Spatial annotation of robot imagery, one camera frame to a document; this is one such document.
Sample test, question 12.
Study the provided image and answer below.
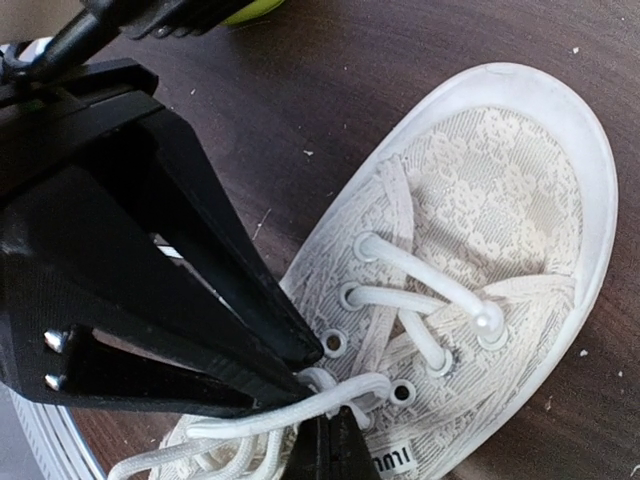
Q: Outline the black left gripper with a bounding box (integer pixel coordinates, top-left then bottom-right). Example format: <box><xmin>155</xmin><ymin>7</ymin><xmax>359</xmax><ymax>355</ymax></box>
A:
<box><xmin>1</xmin><ymin>59</ymin><xmax>182</xmax><ymax>405</ymax></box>

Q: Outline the aluminium front rail base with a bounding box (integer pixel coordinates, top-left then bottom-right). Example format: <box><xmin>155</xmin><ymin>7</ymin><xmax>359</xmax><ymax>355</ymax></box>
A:
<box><xmin>9</xmin><ymin>391</ymin><xmax>107</xmax><ymax>480</ymax></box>

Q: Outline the white lace sneaker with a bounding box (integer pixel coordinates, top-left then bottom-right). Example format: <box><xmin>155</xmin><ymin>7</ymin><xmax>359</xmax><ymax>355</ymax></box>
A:
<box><xmin>110</xmin><ymin>62</ymin><xmax>618</xmax><ymax>479</ymax></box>

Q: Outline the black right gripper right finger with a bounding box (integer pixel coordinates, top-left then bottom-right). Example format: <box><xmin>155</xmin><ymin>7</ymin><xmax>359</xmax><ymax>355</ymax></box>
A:
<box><xmin>329</xmin><ymin>406</ymin><xmax>381</xmax><ymax>480</ymax></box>

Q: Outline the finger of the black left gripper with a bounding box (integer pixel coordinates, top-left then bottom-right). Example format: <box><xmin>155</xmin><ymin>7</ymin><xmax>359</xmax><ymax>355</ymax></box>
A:
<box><xmin>59</xmin><ymin>279</ymin><xmax>313</xmax><ymax>418</ymax></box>
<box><xmin>144</xmin><ymin>114</ymin><xmax>323</xmax><ymax>364</ymax></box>

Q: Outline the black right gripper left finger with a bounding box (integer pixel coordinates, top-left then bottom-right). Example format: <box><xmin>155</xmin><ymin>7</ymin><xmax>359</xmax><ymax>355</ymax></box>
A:
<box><xmin>281</xmin><ymin>416</ymin><xmax>332</xmax><ymax>480</ymax></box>

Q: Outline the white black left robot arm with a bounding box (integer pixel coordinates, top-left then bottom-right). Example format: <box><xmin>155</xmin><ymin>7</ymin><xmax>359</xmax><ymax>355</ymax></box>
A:
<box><xmin>1</xmin><ymin>1</ymin><xmax>323</xmax><ymax>418</ymax></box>

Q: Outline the green bowl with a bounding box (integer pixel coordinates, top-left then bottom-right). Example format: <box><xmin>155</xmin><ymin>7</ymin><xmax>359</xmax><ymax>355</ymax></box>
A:
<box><xmin>223</xmin><ymin>0</ymin><xmax>284</xmax><ymax>26</ymax></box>

